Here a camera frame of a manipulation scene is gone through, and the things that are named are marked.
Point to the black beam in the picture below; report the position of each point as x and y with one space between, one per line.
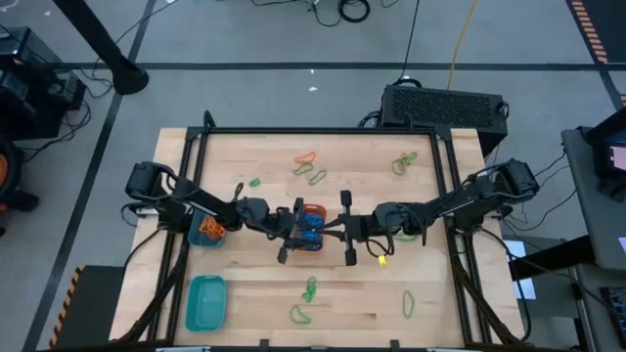
548 259

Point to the black keyboard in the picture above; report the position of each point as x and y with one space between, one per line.
617 308

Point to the black pole stand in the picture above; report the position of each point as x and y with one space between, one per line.
128 78

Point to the small black knob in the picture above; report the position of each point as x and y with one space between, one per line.
472 178

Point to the grey desk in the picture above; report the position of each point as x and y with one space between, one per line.
601 230

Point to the bright teal plastic basket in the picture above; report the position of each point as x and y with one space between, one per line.
205 303

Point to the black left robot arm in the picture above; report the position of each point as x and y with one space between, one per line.
205 200

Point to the black equipment cart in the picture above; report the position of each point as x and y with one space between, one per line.
29 98

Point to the dark teal plastic basket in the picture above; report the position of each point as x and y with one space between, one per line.
195 239

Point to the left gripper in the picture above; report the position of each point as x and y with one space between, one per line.
286 230

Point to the black orange wheeled machine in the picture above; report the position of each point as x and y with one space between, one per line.
22 200

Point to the top-centre rubber band pile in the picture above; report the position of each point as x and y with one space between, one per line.
297 171

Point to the black hazard-striped floor mat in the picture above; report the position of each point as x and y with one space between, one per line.
611 24
93 308

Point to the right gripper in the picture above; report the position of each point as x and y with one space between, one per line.
362 227

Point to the orange plastic basket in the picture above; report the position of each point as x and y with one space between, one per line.
318 207

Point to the black perforated computer case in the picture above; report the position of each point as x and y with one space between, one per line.
440 107

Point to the black monitor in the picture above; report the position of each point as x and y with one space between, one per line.
606 137

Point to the blue rubber band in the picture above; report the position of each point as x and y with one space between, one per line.
313 238
315 221

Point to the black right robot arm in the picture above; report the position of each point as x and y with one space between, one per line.
469 195

